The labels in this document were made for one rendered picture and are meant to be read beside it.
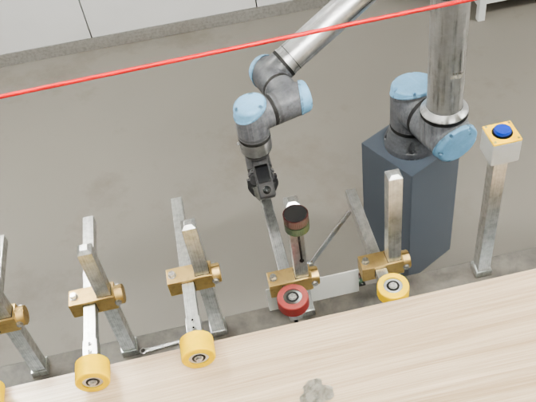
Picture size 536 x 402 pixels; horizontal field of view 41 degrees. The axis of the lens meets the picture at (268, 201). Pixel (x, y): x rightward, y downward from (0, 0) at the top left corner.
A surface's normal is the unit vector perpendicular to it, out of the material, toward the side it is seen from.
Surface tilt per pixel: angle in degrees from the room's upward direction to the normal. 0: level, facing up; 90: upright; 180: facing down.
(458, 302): 0
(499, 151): 90
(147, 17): 90
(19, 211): 0
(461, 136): 95
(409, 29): 0
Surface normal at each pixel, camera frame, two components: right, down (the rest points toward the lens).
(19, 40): 0.15, 0.70
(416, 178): 0.62, 0.51
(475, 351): -0.11, -0.69
